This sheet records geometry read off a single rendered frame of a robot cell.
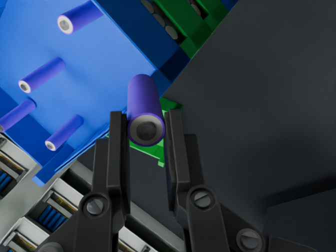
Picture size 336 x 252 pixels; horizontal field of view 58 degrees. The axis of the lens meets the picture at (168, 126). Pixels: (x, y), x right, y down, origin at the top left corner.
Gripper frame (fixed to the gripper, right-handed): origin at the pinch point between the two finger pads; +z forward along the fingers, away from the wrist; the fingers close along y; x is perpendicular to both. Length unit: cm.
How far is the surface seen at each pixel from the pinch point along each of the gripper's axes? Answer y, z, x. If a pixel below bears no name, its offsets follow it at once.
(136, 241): -5, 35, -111
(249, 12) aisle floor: 24, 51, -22
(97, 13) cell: -4.2, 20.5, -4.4
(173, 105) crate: 8, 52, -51
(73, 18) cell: -6.0, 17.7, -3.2
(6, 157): -53, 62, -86
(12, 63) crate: -18.6, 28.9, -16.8
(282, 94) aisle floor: 34, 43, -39
